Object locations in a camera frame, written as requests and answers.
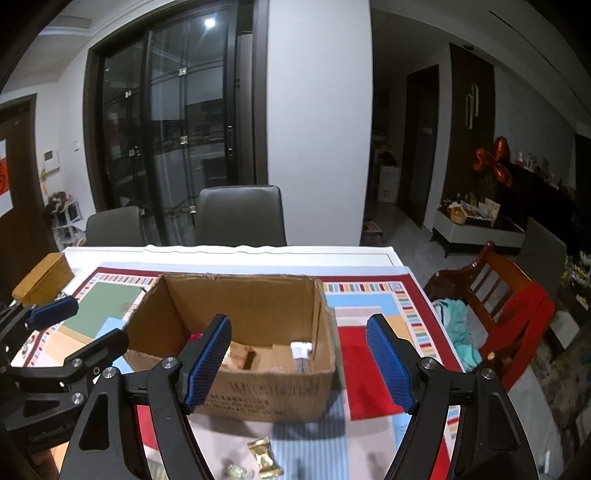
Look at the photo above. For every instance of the glass sliding door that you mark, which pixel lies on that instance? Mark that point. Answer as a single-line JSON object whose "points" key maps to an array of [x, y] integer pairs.
{"points": [[171, 115]]}

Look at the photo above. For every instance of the woven wicker box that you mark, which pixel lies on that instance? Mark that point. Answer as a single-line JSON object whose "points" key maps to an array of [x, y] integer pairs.
{"points": [[41, 277]]}

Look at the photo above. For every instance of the red foil balloons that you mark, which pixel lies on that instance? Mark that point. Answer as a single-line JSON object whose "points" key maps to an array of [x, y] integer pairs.
{"points": [[501, 170]]}

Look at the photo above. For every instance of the tan snack packet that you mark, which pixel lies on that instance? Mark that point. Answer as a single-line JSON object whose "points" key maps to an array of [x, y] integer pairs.
{"points": [[240, 356]]}

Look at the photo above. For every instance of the white shelf unit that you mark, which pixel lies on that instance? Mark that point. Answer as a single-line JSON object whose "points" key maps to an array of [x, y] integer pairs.
{"points": [[67, 221]]}

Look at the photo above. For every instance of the beige standing card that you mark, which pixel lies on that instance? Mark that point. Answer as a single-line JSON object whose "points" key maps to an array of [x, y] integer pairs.
{"points": [[488, 208]]}

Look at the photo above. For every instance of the green wrapped candy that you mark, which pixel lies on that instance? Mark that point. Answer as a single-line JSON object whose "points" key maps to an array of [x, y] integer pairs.
{"points": [[234, 470]]}

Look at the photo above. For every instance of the pink snack packet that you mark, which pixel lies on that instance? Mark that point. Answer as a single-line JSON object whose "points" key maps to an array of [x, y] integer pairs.
{"points": [[196, 337]]}

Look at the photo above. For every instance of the cardboard box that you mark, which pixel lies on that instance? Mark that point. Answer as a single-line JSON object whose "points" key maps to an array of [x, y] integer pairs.
{"points": [[258, 397]]}

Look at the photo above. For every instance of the small wicker basket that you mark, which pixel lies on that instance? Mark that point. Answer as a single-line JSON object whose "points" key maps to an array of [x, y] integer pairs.
{"points": [[458, 216]]}

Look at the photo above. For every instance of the red garment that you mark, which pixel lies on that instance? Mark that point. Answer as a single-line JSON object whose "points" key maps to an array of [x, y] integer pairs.
{"points": [[531, 314]]}

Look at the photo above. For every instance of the white box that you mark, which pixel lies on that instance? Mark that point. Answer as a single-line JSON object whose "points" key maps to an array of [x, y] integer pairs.
{"points": [[388, 184]]}

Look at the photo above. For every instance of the dark sideboard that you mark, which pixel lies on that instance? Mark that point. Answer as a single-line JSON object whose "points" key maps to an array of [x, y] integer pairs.
{"points": [[540, 198]]}

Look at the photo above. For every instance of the white low cabinet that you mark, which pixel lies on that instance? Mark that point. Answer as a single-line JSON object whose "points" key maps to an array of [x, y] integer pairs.
{"points": [[461, 235]]}

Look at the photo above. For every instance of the white wall intercom panel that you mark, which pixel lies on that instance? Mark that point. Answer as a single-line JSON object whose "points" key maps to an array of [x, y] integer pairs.
{"points": [[51, 160]]}

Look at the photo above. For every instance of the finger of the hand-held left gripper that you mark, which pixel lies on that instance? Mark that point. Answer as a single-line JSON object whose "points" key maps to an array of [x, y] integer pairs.
{"points": [[53, 313], [92, 350]]}

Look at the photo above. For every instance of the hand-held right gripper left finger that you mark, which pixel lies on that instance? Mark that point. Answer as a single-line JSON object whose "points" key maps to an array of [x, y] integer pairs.
{"points": [[207, 364]]}

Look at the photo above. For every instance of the brown entrance door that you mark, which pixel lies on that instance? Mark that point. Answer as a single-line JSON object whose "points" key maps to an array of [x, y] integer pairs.
{"points": [[23, 230]]}

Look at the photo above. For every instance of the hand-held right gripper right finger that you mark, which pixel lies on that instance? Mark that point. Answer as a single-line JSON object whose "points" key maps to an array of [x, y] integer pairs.
{"points": [[392, 364]]}

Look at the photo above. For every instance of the grey leather dining chair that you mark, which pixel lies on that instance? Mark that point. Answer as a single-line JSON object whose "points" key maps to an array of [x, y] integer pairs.
{"points": [[113, 226], [545, 254], [240, 217]]}

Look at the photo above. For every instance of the teal cloth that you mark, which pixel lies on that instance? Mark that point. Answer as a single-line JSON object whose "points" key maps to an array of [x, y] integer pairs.
{"points": [[461, 323]]}

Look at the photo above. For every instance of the wooden chair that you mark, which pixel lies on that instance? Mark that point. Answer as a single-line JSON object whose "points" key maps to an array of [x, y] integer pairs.
{"points": [[489, 277]]}

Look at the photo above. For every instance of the dark interior door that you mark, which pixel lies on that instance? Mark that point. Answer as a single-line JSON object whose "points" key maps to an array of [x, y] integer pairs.
{"points": [[418, 147]]}

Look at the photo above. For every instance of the person's left hand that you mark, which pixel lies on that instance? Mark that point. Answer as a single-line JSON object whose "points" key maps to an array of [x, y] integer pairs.
{"points": [[44, 461]]}

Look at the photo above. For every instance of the patterned tablecloth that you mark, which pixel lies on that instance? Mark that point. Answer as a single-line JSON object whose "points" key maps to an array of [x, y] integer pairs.
{"points": [[378, 383]]}

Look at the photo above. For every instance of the gold wrapped candy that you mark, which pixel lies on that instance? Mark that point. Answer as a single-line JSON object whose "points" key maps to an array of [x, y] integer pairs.
{"points": [[265, 457]]}

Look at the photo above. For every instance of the white ornaments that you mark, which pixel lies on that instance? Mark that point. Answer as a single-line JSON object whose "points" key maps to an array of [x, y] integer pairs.
{"points": [[579, 267]]}

